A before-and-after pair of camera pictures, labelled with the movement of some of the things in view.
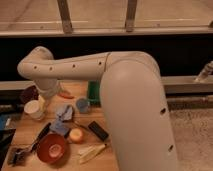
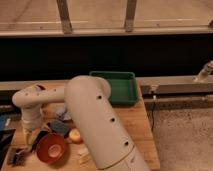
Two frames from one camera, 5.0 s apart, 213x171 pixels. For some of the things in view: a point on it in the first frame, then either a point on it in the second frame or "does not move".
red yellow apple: (76, 135) does not move
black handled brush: (20, 154) does not move
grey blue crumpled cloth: (65, 114) does not move
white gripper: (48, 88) to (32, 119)
